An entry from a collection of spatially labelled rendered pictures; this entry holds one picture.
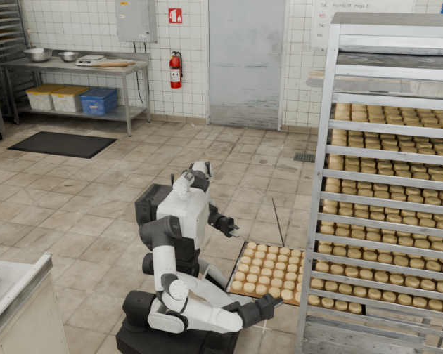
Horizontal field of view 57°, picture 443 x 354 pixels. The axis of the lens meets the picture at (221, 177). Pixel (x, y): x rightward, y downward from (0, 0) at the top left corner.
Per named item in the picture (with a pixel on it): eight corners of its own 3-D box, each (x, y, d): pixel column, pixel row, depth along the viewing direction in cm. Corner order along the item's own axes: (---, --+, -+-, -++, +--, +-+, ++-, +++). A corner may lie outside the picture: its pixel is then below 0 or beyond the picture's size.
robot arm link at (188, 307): (209, 320, 158) (164, 303, 154) (200, 326, 166) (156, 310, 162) (216, 294, 165) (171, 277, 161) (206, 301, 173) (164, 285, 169)
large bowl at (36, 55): (18, 62, 567) (16, 52, 560) (36, 57, 600) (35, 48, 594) (43, 64, 557) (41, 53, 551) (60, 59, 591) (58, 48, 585)
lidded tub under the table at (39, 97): (27, 108, 594) (23, 90, 583) (48, 100, 634) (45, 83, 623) (50, 111, 584) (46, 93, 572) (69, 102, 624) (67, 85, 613)
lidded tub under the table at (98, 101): (79, 113, 572) (76, 95, 561) (96, 105, 613) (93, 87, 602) (104, 115, 564) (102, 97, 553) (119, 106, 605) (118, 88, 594)
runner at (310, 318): (300, 320, 228) (300, 317, 226) (300, 317, 230) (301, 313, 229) (425, 346, 212) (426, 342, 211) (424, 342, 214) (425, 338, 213)
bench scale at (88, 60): (76, 66, 546) (74, 59, 542) (86, 61, 574) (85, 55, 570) (97, 66, 542) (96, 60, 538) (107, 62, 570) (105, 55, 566)
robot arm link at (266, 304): (275, 323, 174) (252, 334, 169) (263, 309, 182) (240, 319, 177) (277, 300, 169) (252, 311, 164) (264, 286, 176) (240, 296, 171)
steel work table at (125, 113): (13, 125, 597) (-4, 56, 555) (44, 111, 660) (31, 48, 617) (131, 138, 552) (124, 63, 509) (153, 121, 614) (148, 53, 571)
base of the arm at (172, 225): (143, 252, 173) (135, 226, 173) (156, 244, 185) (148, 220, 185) (175, 243, 169) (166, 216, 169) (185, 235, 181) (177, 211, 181)
